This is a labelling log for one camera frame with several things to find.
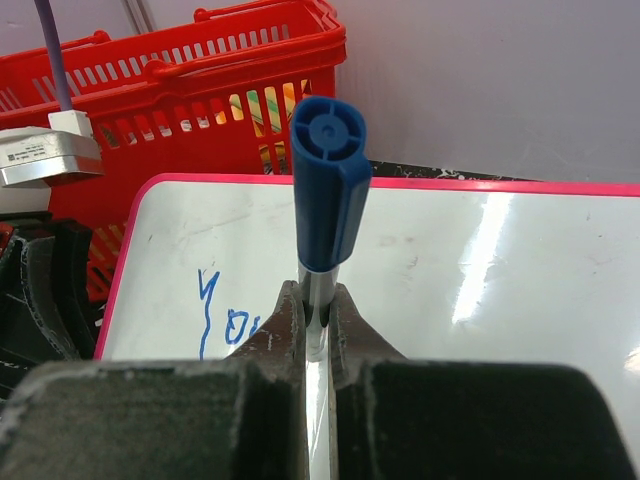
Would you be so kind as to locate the pink framed whiteboard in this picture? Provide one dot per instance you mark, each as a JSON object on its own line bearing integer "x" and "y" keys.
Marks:
{"x": 455, "y": 270}

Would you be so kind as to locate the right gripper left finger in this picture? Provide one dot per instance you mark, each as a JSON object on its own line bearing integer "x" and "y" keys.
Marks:
{"x": 241, "y": 417}

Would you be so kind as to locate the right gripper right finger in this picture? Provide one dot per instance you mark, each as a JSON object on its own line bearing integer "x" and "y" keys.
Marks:
{"x": 397, "y": 418}

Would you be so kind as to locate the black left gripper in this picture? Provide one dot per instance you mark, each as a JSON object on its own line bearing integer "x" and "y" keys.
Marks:
{"x": 52, "y": 293}

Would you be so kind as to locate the blue capped whiteboard marker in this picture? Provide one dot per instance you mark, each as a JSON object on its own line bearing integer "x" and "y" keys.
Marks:
{"x": 331, "y": 181}

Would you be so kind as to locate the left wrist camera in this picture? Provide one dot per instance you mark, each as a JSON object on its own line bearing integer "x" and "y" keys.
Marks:
{"x": 64, "y": 152}

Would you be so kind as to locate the red plastic basket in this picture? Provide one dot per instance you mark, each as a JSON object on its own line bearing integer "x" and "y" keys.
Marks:
{"x": 159, "y": 103}

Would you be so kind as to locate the striped sponge block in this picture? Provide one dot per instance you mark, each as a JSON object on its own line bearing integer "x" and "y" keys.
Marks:
{"x": 267, "y": 120}

